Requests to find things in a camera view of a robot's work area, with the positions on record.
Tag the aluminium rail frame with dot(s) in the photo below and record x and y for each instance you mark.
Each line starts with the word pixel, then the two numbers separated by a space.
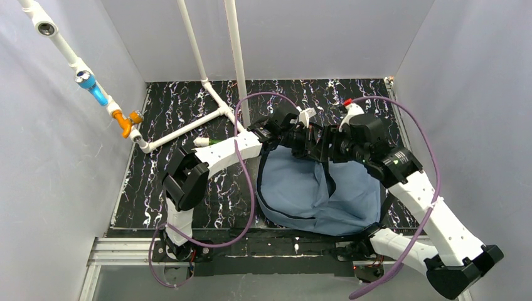
pixel 113 252

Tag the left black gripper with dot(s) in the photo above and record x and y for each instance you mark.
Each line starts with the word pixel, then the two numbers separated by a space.
pixel 305 143

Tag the green white pipe fitting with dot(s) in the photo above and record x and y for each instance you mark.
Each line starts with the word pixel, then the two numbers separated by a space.
pixel 204 142

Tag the orange pipe valve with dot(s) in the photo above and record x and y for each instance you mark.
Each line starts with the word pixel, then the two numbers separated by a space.
pixel 126 123

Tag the blue student backpack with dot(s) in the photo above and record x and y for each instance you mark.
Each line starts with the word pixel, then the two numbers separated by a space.
pixel 334 199

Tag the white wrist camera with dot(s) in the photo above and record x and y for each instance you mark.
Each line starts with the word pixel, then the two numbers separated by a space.
pixel 305 116
pixel 350 109

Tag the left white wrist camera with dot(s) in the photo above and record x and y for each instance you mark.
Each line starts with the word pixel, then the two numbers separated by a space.
pixel 305 116

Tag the blue pipe valve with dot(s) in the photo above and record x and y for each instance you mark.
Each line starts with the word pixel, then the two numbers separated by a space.
pixel 86 80

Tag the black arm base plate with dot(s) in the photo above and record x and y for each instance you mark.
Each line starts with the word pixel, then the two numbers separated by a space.
pixel 265 252

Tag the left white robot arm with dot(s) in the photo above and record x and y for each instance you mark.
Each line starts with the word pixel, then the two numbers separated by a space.
pixel 186 177

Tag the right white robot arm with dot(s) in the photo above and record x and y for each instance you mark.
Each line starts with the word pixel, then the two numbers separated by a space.
pixel 442 248

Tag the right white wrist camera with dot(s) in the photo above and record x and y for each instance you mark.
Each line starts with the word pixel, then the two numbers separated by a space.
pixel 350 109

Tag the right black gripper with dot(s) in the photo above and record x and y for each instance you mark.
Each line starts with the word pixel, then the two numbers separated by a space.
pixel 328 147

